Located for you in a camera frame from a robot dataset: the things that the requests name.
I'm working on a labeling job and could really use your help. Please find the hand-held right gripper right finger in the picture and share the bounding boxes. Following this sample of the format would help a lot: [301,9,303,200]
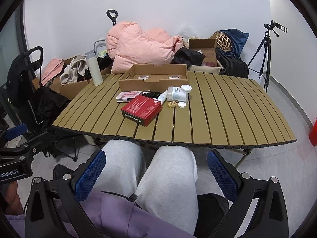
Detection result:
[207,149,289,238]

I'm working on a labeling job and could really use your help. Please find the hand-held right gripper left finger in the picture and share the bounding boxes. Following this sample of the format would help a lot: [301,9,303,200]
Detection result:
[25,150,107,238]

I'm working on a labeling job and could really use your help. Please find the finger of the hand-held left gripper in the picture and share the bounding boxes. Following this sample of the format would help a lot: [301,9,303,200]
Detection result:
[0,123,28,142]
[0,131,53,164]

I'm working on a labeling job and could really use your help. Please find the red box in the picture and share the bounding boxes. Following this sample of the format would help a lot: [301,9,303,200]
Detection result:
[121,95,162,127]

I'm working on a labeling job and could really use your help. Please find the pink patterned box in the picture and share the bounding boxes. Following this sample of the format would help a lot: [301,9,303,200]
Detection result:
[116,91,143,103]

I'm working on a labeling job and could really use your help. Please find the white pill jar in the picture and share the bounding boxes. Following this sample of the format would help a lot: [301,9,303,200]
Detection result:
[167,86,189,103]

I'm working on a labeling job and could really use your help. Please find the white spray bottle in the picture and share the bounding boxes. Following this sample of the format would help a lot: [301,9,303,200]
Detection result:
[156,91,168,104]

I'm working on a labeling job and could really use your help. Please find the cardboard tray box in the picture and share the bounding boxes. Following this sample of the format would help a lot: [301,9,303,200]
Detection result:
[118,64,190,95]

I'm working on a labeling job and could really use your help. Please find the person's left hand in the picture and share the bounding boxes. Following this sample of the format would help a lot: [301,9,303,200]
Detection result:
[5,180,24,214]

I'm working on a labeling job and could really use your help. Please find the person's left leg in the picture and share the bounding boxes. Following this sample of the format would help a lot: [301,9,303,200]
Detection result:
[93,139,146,200]

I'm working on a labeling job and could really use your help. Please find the person's leg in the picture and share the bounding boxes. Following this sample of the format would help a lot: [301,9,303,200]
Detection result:
[93,139,146,200]
[135,145,199,236]

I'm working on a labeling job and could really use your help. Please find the purple jacket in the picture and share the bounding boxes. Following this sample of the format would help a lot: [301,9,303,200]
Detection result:
[53,190,197,238]

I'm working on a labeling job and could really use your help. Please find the person's right leg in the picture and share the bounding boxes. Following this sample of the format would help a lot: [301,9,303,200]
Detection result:
[135,145,199,236]

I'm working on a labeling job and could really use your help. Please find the large cardboard box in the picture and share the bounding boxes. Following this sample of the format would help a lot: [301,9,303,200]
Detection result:
[58,64,114,101]

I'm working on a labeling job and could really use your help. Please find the black folding cart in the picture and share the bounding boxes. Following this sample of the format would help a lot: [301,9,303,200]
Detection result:
[6,46,77,163]

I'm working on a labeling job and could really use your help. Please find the pink backpack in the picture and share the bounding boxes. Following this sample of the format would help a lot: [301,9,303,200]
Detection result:
[40,58,64,86]

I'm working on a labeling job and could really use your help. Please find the beige clothing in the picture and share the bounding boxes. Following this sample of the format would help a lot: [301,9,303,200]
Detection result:
[60,55,90,85]

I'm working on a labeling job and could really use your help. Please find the white thermos bottle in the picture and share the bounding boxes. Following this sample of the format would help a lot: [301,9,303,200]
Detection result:
[85,50,104,86]

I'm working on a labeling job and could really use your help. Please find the red plastic container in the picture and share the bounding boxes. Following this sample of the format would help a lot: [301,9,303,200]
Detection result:
[309,123,317,146]

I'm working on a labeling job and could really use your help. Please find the dark clothing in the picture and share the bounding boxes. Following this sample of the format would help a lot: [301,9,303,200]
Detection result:
[98,55,114,70]

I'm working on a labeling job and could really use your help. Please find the cream cloth bag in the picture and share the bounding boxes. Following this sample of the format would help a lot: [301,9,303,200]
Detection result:
[188,65,224,75]

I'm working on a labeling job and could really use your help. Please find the black suitcase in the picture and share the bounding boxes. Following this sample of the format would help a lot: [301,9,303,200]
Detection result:
[215,48,249,78]

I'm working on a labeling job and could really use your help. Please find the black cloth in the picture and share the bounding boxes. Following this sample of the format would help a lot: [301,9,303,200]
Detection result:
[171,48,206,66]

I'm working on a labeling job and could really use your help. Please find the woven rattan ball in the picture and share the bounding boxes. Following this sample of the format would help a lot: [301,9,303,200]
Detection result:
[215,33,232,52]

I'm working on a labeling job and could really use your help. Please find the open cardboard box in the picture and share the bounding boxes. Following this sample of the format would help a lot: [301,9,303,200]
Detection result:
[188,38,218,67]

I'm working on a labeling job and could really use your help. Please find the black tripod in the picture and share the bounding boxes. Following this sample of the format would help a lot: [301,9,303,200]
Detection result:
[248,23,271,93]

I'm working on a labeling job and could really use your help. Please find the dark blue bag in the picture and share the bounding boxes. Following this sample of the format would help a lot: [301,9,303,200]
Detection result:
[218,29,250,55]

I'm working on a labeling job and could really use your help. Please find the pink duvet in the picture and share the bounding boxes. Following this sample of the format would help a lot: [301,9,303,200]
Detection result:
[106,22,184,74]

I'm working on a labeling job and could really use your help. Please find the white plastic bag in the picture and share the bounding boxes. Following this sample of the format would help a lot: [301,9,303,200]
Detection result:
[177,23,199,39]

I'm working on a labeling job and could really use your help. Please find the thin black cable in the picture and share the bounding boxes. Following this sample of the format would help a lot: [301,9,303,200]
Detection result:
[101,191,138,202]

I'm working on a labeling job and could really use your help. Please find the grey metal handle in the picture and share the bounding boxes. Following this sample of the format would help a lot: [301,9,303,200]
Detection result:
[94,40,107,55]

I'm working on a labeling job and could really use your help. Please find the black cart handle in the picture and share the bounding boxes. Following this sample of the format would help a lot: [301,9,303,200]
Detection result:
[106,9,118,26]

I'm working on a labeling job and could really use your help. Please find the black tripod camera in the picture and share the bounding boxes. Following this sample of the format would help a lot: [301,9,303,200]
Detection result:
[264,20,288,37]

